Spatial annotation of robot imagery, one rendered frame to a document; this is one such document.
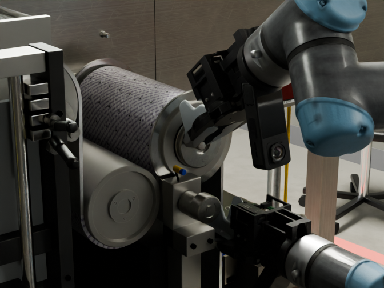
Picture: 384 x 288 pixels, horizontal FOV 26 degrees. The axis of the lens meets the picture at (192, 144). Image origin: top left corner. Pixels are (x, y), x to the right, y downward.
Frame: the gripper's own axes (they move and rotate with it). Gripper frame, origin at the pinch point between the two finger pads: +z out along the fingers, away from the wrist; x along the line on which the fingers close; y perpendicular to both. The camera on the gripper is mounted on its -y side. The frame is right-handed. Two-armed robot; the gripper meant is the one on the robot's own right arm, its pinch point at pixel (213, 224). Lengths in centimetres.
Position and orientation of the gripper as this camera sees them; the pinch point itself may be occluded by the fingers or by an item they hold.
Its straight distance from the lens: 131.8
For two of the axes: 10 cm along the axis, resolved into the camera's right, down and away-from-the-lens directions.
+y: 0.0, -9.5, -3.2
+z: -5.9, -2.6, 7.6
